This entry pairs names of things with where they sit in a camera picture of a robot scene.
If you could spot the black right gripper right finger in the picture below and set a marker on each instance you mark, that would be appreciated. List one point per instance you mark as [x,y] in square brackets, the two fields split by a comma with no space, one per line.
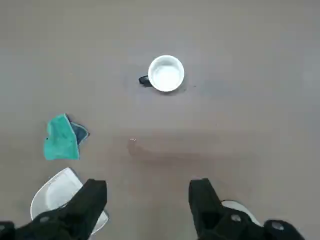
[205,207]

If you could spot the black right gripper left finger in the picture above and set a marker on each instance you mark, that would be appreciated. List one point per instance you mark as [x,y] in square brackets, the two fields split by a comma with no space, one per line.
[82,207]

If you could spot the green cloth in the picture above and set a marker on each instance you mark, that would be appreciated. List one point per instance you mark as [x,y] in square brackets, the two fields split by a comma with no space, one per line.
[60,142]

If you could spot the white tape roll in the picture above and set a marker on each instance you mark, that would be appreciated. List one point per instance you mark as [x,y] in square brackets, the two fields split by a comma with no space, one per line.
[237,207]

